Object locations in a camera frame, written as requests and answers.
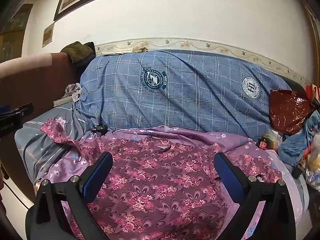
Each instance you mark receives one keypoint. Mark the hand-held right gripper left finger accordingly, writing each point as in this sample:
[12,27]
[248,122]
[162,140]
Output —
[98,171]

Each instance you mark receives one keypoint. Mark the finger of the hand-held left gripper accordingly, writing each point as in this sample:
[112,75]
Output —
[3,108]
[23,109]

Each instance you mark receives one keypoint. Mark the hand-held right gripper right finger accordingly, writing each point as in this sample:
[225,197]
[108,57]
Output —
[226,171]

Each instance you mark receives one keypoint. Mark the maroon floral shirt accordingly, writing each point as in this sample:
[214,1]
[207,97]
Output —
[160,175]

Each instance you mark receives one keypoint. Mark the brown headboard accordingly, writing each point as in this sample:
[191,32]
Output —
[37,85]

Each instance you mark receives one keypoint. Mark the purple floral blanket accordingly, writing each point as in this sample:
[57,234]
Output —
[230,140]

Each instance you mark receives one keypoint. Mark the grey star print bedsheet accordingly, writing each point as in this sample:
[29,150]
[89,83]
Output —
[47,140]

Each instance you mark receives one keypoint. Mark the small black object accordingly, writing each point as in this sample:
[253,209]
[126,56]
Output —
[100,128]

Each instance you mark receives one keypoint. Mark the small red label bottle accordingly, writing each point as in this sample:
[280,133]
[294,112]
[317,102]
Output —
[263,143]

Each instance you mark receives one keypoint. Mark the grey crumpled cloth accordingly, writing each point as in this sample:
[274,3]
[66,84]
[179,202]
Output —
[73,90]

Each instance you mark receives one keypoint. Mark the yellow packets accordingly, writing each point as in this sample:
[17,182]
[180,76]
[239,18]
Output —
[275,140]

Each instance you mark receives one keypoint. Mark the blue denim garment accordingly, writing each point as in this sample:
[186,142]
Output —
[296,142]

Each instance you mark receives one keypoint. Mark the small framed certificate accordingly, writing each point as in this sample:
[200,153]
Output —
[48,34]

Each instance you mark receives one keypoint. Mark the dark olive cloth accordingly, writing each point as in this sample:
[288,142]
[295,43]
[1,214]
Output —
[80,51]

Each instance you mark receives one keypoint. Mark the red plastic bag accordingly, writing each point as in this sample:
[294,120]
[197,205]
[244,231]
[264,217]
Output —
[287,110]

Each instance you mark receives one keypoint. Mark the blue plaid quilt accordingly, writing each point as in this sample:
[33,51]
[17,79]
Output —
[190,92]

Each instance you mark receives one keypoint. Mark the yellow plastic bag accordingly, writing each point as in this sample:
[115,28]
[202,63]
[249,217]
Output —
[313,165]

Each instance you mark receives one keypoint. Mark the dark framed picture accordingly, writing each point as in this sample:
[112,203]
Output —
[17,20]

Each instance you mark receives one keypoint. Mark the wooden frame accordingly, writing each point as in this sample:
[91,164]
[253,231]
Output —
[313,27]

